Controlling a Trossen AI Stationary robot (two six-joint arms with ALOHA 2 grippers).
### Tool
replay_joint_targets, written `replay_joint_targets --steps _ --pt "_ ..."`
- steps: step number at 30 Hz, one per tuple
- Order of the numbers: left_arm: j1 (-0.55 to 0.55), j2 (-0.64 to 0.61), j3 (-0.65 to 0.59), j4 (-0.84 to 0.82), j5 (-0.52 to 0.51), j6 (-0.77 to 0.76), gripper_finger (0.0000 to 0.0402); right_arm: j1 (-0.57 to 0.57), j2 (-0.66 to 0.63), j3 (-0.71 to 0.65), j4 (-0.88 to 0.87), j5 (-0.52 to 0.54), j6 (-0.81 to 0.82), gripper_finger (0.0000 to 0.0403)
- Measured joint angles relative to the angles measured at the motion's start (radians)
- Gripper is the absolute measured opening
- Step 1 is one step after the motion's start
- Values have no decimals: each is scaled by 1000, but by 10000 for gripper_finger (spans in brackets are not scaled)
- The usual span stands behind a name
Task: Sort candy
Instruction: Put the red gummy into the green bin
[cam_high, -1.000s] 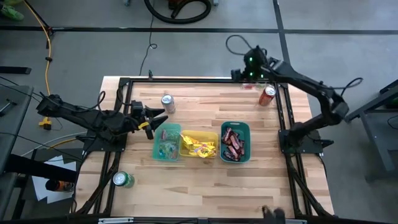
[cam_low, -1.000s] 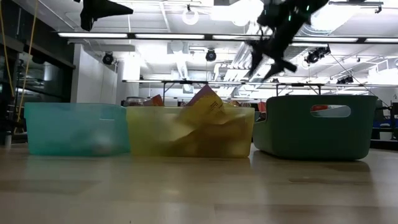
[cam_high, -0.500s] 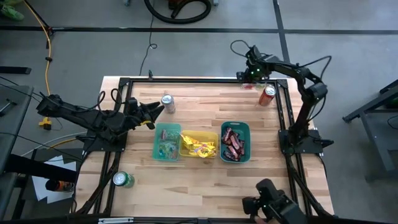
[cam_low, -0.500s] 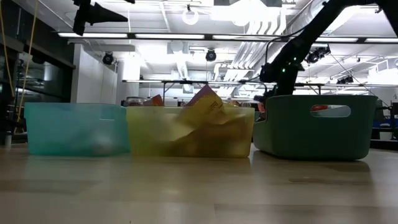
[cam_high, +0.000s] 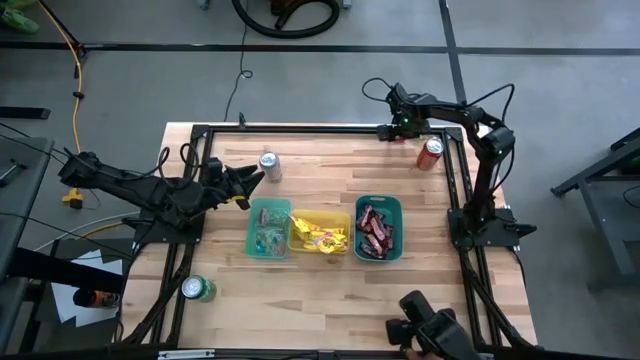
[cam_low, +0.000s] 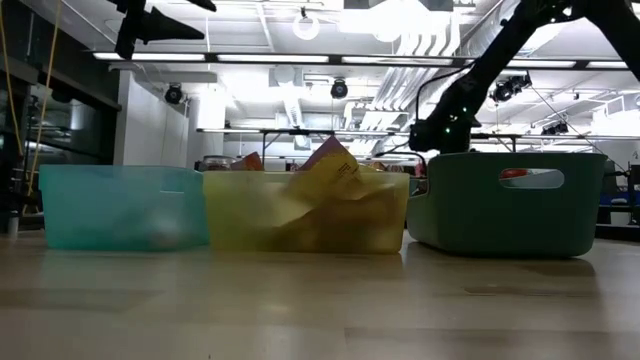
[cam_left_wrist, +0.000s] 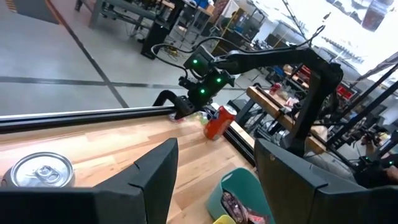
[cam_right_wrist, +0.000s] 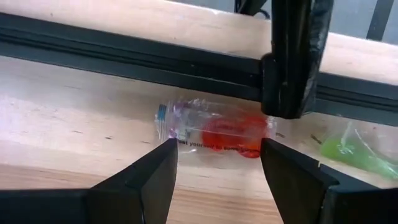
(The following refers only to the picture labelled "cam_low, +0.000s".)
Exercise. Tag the light teal translucent bin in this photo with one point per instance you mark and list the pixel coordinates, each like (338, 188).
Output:
(100, 210)

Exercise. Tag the yellow translucent bin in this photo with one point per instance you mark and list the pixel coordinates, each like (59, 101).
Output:
(240, 220)

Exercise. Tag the black background desk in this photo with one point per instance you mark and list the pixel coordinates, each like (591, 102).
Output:
(634, 190)

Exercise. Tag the small hanging black fixture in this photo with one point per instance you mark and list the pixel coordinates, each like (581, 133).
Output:
(555, 129)

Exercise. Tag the dark green plastic bin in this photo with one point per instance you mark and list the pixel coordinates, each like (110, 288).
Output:
(475, 215)

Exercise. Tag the long overhead light bar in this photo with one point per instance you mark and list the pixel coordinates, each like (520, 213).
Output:
(275, 58)

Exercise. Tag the silver soda can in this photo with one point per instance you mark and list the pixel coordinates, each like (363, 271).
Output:
(217, 164)

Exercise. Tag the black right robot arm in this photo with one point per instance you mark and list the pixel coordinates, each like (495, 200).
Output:
(500, 50)

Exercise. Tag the dark glass cabinet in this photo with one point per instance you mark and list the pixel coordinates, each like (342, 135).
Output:
(75, 135)

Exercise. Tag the hanging black spotlight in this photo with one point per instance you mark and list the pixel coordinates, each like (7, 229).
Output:
(339, 89)
(173, 94)

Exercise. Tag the black folding table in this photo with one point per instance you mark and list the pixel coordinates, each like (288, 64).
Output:
(500, 135)

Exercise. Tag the hanging black camera cluster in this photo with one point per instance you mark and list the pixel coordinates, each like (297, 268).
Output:
(515, 85)

